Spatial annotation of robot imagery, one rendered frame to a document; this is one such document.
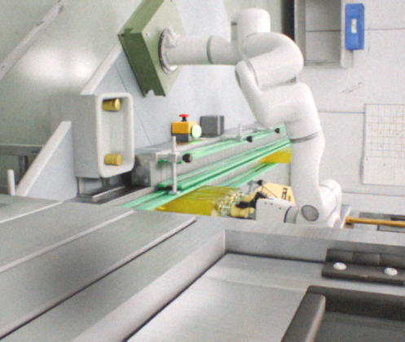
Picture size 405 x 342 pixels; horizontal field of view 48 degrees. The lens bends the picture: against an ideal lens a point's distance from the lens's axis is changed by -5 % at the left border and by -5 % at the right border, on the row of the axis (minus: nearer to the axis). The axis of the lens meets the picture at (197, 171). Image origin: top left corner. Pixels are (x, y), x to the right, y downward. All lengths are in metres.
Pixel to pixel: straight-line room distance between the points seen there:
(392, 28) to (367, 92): 0.96
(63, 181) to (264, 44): 0.63
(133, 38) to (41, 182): 0.54
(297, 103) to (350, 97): 6.12
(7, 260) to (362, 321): 0.23
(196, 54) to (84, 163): 0.50
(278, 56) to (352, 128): 6.08
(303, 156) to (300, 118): 0.09
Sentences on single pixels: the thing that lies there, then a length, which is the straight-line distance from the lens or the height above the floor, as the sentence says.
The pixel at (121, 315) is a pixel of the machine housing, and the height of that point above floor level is 1.43.
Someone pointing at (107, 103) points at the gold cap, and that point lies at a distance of 1.39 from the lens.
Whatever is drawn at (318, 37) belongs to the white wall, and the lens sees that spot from 7.35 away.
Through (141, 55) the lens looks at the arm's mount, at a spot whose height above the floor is 0.80.
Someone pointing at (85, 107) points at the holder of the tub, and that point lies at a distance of 1.28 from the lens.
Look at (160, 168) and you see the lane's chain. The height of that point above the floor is 0.88.
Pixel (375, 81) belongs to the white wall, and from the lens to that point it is 7.22.
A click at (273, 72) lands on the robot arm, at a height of 1.27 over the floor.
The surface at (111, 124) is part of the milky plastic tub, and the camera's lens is 1.43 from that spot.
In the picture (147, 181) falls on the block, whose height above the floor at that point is 0.87.
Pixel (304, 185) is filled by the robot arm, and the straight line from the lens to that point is 1.13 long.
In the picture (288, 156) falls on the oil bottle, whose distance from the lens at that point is 2.49.
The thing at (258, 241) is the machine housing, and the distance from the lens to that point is 0.38.
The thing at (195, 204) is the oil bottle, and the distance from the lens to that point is 1.39.
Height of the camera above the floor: 1.56
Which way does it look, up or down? 23 degrees down
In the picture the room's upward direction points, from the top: 93 degrees clockwise
